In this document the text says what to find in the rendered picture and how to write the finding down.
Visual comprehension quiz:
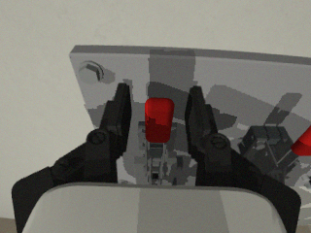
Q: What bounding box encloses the grey fixture plate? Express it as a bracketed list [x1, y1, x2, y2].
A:
[68, 45, 311, 186]

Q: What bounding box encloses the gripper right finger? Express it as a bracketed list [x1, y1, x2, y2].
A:
[185, 86, 301, 233]

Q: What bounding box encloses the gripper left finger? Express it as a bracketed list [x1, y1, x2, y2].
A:
[12, 83, 132, 233]

